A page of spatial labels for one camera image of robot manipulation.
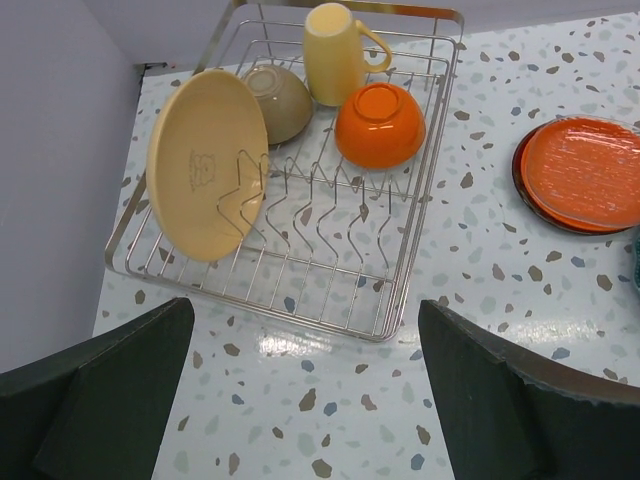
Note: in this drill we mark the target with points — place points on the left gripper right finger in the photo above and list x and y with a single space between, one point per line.
507 412

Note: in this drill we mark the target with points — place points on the beige small plate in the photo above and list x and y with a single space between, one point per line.
284 100

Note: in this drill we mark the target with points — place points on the teal embossed plate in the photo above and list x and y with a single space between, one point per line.
634 270

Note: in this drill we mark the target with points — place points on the red floral plate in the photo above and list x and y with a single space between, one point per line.
528 201

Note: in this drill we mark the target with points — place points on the yellow plate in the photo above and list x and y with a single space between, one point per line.
207 163

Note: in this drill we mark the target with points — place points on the clear glass plate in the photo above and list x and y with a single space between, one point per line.
590 165

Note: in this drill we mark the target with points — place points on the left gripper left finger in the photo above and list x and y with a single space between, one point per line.
99 409

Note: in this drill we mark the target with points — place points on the yellow ceramic mug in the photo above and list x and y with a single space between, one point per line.
333 53

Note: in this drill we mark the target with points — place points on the orange plate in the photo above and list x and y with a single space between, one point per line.
585 175

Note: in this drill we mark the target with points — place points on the orange ceramic bowl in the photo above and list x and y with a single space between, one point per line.
380 126

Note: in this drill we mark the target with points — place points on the chrome wire dish rack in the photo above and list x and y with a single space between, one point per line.
334 244

